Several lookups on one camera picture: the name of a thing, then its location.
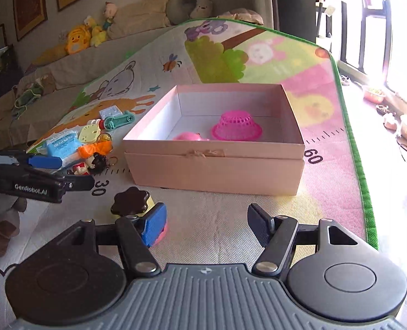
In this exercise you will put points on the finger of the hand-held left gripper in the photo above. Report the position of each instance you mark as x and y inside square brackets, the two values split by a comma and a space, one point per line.
[81, 183]
[45, 161]

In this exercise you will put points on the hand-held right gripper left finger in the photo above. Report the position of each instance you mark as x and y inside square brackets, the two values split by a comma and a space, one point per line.
[154, 226]

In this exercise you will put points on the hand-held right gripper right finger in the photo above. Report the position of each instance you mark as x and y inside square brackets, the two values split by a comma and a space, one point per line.
[258, 217]

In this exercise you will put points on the blue tissue pack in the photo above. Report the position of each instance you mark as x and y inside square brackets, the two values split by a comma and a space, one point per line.
[63, 143]

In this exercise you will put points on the toy cupcake with brown lid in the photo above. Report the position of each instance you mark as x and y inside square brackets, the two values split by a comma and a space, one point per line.
[129, 202]

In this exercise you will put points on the orange plastic toy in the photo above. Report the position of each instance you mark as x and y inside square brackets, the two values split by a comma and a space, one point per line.
[95, 150]

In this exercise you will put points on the yellow round plastic toy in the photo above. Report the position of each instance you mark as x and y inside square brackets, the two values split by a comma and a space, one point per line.
[89, 133]

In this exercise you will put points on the small red and white toy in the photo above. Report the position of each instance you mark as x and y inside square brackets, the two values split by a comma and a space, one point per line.
[96, 124]

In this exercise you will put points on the pink cardboard box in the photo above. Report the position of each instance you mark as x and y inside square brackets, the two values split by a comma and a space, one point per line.
[213, 165]

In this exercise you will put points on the green plastic toy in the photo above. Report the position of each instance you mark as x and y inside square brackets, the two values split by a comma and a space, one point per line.
[121, 120]

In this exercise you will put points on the white toy brick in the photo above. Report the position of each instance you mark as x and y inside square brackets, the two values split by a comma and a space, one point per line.
[110, 113]

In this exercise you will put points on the pink plastic toy basket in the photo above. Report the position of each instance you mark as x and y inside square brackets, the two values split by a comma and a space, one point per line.
[236, 125]

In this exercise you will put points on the pink round plastic toy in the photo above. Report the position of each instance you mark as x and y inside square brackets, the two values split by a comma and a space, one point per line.
[189, 136]

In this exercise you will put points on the colourful cartoon play mat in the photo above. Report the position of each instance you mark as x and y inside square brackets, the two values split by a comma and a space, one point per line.
[206, 213]

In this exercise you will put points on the green cloth item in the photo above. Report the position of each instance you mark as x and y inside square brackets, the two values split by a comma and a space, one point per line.
[26, 96]

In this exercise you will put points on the beige sofa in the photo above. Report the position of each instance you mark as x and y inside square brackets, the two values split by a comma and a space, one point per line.
[69, 68]

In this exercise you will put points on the large yellow duck plush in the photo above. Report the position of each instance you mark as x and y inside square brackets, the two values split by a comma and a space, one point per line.
[77, 40]

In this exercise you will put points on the small yellow plush toy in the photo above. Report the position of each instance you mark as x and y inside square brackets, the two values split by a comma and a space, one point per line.
[97, 32]

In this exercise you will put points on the tall framed picture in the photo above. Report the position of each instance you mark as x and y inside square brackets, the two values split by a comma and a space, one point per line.
[29, 3]

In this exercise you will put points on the pig-faced doll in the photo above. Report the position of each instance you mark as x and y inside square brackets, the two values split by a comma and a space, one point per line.
[109, 12]

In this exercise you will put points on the pink bowl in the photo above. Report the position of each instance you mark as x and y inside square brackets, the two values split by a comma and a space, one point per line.
[374, 93]

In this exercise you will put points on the beige pillow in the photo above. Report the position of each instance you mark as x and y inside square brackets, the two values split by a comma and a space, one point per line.
[138, 15]

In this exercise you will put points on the grey neck pillow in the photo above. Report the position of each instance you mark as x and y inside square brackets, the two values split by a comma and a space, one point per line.
[177, 7]

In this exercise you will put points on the pink floral cushion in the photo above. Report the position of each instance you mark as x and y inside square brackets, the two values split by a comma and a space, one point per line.
[241, 14]

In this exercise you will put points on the beige bear plush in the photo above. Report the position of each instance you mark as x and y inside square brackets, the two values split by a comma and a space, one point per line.
[201, 8]

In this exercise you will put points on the white chair frame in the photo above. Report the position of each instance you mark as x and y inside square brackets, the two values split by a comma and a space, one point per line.
[325, 10]

